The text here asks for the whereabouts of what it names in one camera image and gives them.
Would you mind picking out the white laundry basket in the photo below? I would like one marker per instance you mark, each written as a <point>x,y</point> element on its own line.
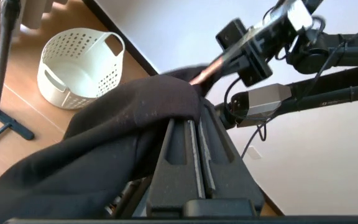
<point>73,71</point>

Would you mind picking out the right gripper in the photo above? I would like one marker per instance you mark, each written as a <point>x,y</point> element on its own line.
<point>253,53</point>

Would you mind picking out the black clothes rack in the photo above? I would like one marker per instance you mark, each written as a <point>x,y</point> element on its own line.
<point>2,62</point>

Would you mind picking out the pink clothes hanger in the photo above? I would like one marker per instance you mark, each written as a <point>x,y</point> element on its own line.
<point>207,71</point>

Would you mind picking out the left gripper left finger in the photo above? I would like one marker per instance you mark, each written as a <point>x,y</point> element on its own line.
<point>176,180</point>

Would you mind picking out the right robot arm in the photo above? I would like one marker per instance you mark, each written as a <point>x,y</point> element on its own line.
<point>337,93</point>

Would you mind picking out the black garment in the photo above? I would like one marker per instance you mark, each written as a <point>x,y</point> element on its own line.
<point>104,140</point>

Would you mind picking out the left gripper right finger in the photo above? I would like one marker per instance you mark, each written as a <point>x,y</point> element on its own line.
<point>232,180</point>

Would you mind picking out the brown curtain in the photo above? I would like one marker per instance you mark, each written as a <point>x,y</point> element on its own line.
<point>36,12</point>

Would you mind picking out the white wall socket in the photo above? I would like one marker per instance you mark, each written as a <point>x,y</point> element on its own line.
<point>254,152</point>

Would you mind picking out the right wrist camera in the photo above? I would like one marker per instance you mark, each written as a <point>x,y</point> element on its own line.
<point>297,14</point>

